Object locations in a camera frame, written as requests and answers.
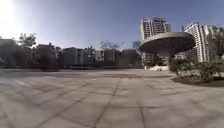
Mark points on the row of low buildings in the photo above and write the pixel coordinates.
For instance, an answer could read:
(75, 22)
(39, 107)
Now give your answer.
(83, 56)

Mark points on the round concrete canopy structure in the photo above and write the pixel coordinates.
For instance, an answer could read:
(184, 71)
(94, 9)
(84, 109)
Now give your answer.
(166, 43)

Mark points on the row of dark trees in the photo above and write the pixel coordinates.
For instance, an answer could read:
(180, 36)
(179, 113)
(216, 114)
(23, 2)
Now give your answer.
(26, 50)

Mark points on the planting bed with shrubs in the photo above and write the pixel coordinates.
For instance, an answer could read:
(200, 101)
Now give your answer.
(200, 75)

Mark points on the tall pale high-rise buildings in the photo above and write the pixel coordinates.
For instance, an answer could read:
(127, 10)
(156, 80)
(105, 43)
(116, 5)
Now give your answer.
(200, 40)

